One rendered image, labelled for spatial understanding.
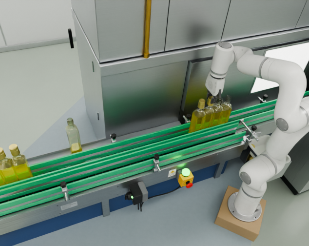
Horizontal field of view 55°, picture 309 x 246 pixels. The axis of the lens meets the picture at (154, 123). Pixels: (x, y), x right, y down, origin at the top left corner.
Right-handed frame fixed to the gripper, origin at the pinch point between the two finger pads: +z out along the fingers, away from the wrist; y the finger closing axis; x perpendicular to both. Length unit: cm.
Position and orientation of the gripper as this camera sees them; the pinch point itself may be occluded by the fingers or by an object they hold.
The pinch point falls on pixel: (211, 97)
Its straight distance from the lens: 160.6
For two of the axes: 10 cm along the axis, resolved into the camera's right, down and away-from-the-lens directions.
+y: 3.8, 6.7, -6.4
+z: -0.6, 7.0, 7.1
